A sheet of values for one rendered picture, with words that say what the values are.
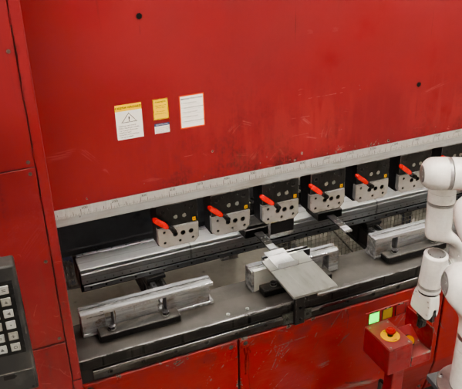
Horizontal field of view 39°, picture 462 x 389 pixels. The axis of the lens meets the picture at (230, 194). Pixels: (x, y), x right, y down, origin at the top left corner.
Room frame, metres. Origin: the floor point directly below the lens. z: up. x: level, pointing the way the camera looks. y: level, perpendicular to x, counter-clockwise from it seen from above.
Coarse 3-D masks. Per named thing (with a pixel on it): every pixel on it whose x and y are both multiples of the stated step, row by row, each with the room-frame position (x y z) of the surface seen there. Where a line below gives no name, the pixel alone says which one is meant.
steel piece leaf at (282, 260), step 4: (284, 252) 2.21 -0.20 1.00; (268, 256) 2.18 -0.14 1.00; (272, 256) 2.18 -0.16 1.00; (276, 256) 2.18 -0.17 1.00; (280, 256) 2.18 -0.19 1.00; (284, 256) 2.18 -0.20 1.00; (288, 256) 2.18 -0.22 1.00; (272, 260) 2.15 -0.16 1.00; (276, 260) 2.15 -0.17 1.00; (280, 260) 2.15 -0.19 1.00; (284, 260) 2.15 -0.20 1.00; (288, 260) 2.15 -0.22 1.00; (292, 260) 2.15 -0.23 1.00; (296, 260) 2.12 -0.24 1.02; (276, 264) 2.12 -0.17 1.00; (280, 264) 2.09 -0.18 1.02; (284, 264) 2.10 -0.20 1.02; (288, 264) 2.11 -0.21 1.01; (292, 264) 2.11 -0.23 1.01; (296, 264) 2.12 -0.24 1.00; (280, 268) 2.09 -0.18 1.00
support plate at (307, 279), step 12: (300, 252) 2.21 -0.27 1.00; (264, 264) 2.13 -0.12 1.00; (300, 264) 2.12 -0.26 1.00; (312, 264) 2.12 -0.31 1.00; (276, 276) 2.04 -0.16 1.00; (288, 276) 2.04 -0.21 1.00; (300, 276) 2.04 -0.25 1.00; (312, 276) 2.04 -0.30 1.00; (324, 276) 2.03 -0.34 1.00; (288, 288) 1.97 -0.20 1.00; (300, 288) 1.96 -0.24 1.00; (312, 288) 1.96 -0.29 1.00; (324, 288) 1.96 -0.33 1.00
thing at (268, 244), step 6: (252, 216) 2.45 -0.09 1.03; (252, 222) 2.40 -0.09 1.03; (258, 222) 2.39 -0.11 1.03; (264, 222) 2.39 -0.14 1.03; (246, 228) 2.36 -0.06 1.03; (252, 228) 2.36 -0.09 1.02; (258, 228) 2.37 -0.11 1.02; (264, 228) 2.38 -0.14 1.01; (246, 234) 2.35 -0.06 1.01; (252, 234) 2.36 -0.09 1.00; (258, 234) 2.35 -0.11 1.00; (264, 234) 2.35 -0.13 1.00; (264, 240) 2.30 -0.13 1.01; (270, 240) 2.30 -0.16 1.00; (270, 246) 2.25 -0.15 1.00; (276, 246) 2.25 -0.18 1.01
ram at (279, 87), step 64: (64, 0) 1.90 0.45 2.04; (128, 0) 1.97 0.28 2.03; (192, 0) 2.04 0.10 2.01; (256, 0) 2.12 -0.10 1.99; (320, 0) 2.21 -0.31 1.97; (384, 0) 2.30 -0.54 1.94; (448, 0) 2.41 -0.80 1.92; (64, 64) 1.89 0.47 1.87; (128, 64) 1.96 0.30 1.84; (192, 64) 2.04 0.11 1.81; (256, 64) 2.12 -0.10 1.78; (320, 64) 2.21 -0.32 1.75; (384, 64) 2.31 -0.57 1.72; (448, 64) 2.42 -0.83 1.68; (64, 128) 1.88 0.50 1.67; (192, 128) 2.03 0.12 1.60; (256, 128) 2.12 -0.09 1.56; (320, 128) 2.22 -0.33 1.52; (384, 128) 2.32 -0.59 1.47; (448, 128) 2.44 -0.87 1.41; (64, 192) 1.87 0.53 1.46; (128, 192) 1.94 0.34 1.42; (192, 192) 2.03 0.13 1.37
